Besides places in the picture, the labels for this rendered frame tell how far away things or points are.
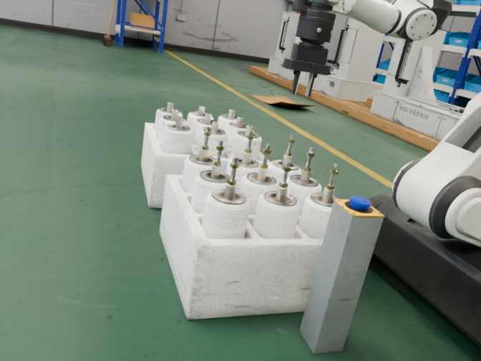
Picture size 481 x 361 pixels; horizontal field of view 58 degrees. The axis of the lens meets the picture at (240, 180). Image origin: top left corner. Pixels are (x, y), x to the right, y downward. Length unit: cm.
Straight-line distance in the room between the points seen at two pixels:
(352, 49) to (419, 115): 115
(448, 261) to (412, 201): 18
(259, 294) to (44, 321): 43
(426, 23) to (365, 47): 312
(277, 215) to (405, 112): 268
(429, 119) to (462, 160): 235
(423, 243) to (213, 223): 53
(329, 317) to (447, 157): 43
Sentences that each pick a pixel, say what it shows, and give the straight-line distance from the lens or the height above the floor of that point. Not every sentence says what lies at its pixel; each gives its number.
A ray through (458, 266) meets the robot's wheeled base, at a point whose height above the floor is 18.
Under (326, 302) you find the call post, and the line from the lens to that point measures 90.
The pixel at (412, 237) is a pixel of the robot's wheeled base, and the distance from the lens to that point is 119.
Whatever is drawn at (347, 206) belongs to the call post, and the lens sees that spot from 84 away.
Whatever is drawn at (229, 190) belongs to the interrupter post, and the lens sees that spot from 91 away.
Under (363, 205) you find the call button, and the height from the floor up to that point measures 33.
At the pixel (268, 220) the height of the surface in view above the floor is 21.
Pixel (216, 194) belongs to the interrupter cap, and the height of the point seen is 25.
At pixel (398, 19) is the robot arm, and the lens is 125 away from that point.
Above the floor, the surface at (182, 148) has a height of 20.
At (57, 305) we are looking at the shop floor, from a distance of 100.
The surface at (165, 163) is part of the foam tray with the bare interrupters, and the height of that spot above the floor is 15.
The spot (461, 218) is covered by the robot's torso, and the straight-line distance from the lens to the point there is 98.
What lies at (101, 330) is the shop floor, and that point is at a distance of 94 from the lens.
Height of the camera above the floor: 60
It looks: 20 degrees down
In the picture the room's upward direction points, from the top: 10 degrees clockwise
